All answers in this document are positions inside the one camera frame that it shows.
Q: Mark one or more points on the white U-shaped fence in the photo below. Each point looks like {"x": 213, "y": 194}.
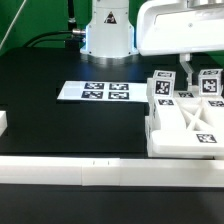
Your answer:
{"x": 111, "y": 172}

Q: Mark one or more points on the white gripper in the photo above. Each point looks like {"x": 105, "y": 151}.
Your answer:
{"x": 180, "y": 27}

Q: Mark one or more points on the white tagged cube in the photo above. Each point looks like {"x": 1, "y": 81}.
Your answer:
{"x": 163, "y": 83}
{"x": 209, "y": 82}

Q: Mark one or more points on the white chair back frame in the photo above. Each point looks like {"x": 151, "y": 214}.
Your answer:
{"x": 186, "y": 125}

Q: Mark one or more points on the black vertical pole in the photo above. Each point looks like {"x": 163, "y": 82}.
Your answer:
{"x": 71, "y": 13}

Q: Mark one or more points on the white marker base plate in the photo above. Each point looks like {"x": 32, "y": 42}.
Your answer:
{"x": 103, "y": 91}

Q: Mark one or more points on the white chair seat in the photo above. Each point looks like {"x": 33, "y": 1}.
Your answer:
{"x": 148, "y": 131}

